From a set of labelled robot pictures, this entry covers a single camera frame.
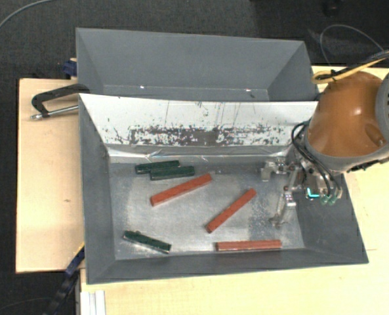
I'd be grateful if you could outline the dark green flat block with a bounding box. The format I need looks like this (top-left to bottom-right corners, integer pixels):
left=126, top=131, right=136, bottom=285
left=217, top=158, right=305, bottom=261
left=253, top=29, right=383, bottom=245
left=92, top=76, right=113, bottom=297
left=149, top=165, right=196, bottom=182
left=122, top=230, right=173, bottom=255
left=134, top=159, right=181, bottom=175

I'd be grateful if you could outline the red-brown flat block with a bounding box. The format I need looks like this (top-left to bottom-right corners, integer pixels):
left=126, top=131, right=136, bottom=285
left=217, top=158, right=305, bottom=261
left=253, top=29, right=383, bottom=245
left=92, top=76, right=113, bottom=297
left=215, top=239, right=283, bottom=253
left=149, top=172, right=214, bottom=208
left=205, top=188, right=258, bottom=235

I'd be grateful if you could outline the pale wood flat board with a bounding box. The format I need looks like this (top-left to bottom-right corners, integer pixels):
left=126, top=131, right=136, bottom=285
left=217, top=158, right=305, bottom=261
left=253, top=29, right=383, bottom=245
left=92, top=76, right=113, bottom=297
left=15, top=77, right=87, bottom=274

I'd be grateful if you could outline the grey metal bin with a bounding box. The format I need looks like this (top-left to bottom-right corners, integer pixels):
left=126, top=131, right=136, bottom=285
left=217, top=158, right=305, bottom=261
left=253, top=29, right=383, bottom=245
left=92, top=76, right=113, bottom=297
left=75, top=27, right=369, bottom=285

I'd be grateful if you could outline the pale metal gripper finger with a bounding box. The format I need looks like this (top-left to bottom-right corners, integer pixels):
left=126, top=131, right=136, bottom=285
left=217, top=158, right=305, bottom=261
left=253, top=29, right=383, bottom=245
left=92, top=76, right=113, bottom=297
left=268, top=190, right=298, bottom=230
left=259, top=160, right=292, bottom=182

